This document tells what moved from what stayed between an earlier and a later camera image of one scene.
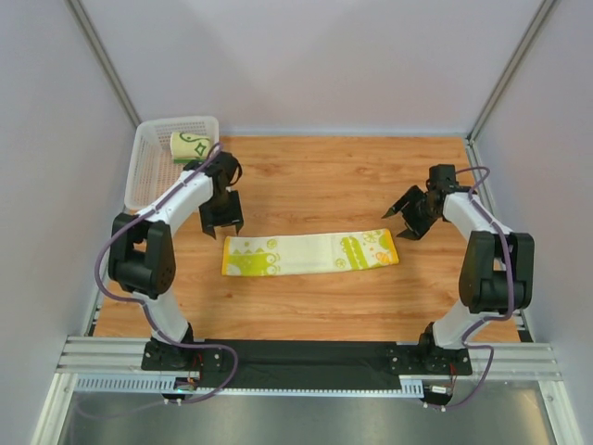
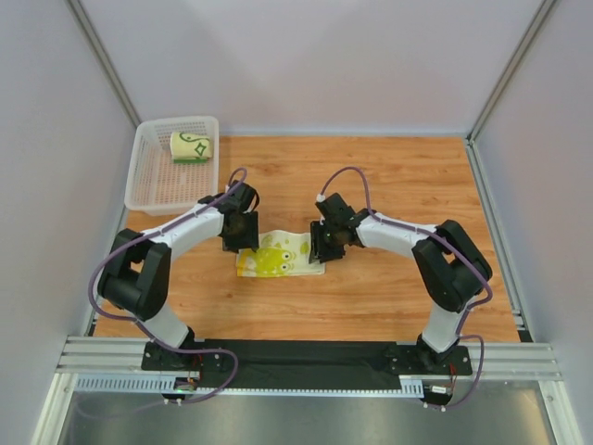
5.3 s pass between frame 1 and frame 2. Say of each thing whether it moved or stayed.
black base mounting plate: stayed
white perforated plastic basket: stayed
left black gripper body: moved
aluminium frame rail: stayed
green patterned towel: stayed
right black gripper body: moved
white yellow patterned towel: moved
